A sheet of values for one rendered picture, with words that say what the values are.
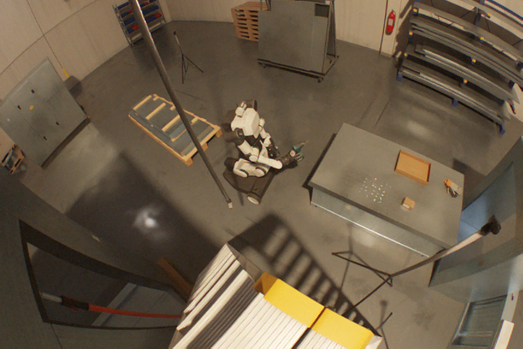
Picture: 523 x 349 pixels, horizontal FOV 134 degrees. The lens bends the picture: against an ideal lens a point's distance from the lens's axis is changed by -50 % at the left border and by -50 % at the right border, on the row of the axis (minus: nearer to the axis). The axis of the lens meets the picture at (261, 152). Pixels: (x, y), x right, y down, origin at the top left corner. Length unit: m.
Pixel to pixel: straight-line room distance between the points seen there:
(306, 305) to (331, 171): 2.14
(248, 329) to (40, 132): 6.71
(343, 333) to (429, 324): 2.84
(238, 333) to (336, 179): 2.12
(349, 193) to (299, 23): 3.21
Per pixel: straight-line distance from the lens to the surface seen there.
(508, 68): 5.47
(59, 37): 10.82
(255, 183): 2.85
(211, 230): 2.94
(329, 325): 0.31
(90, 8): 11.04
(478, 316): 3.28
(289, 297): 0.30
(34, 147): 6.98
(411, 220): 2.38
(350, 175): 2.39
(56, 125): 6.79
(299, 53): 4.52
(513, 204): 3.20
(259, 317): 0.31
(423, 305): 3.06
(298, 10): 4.39
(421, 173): 2.73
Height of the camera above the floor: 2.62
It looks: 51 degrees down
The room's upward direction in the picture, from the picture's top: 12 degrees counter-clockwise
